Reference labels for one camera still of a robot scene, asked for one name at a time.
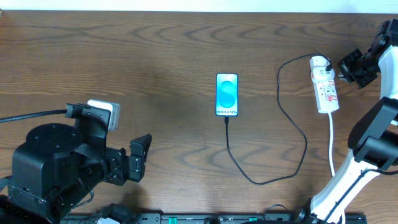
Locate black USB charging cable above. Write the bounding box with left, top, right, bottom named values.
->
left=223, top=52, right=333, bottom=186

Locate blue Galaxy smartphone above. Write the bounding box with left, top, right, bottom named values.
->
left=215, top=73, right=239, bottom=117

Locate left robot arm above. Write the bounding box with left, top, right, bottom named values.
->
left=7, top=123, right=152, bottom=223

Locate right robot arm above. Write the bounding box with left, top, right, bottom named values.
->
left=295, top=19, right=397, bottom=223

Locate white charger plug adapter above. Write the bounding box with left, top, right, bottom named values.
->
left=310, top=56, right=331, bottom=79

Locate white power strip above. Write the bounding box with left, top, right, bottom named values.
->
left=311, top=67, right=340, bottom=114

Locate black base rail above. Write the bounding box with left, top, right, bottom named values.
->
left=62, top=212, right=368, bottom=224

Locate white power strip cord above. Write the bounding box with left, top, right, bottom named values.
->
left=328, top=112, right=346, bottom=224

